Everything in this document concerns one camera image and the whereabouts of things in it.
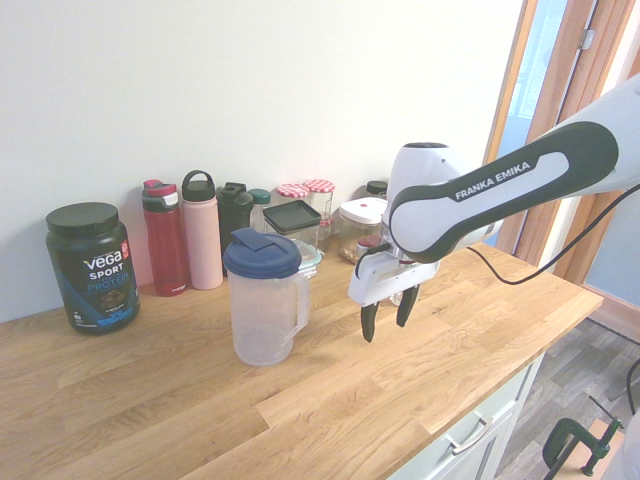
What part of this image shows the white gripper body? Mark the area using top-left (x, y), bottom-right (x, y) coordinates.
top-left (348, 243), bottom-right (441, 308)

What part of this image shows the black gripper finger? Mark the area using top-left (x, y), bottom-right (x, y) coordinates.
top-left (395, 283), bottom-right (421, 330)
top-left (359, 301), bottom-right (381, 345)

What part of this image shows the clear pitcher with blue lid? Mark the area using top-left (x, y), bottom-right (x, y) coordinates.
top-left (222, 226), bottom-right (312, 368)

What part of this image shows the pink water bottle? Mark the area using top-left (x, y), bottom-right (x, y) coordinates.
top-left (180, 169), bottom-right (225, 291)

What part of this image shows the red water bottle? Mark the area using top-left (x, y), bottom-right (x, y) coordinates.
top-left (141, 179), bottom-right (190, 298)

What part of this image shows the cereal container with white lid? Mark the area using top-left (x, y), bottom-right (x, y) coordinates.
top-left (338, 197), bottom-right (389, 265)

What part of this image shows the glass container with teal lid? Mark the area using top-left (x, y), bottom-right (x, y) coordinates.
top-left (294, 239), bottom-right (325, 281)

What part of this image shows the square container with black lid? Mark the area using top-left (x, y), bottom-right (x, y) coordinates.
top-left (262, 200), bottom-right (323, 251)

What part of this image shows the tall jar red gingham lid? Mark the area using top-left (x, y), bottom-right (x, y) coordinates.
top-left (276, 183), bottom-right (311, 206)
top-left (303, 178), bottom-right (337, 236)

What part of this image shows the white kitchen cabinet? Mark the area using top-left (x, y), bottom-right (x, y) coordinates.
top-left (389, 349), bottom-right (546, 480)

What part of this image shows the clear bottle with green lid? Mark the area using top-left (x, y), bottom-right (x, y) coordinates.
top-left (248, 188), bottom-right (273, 234)

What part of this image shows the black shaker bottle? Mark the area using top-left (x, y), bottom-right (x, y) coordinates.
top-left (216, 182), bottom-right (255, 277)

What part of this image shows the green clamp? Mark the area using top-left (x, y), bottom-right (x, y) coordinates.
top-left (542, 396), bottom-right (626, 479)

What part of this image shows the black Vega protein tub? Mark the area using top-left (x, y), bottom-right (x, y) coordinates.
top-left (44, 202), bottom-right (142, 336)

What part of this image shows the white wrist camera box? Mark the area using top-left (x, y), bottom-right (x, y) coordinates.
top-left (355, 237), bottom-right (390, 257)

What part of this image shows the metal drawer handle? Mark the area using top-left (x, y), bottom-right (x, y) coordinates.
top-left (444, 419), bottom-right (494, 455)

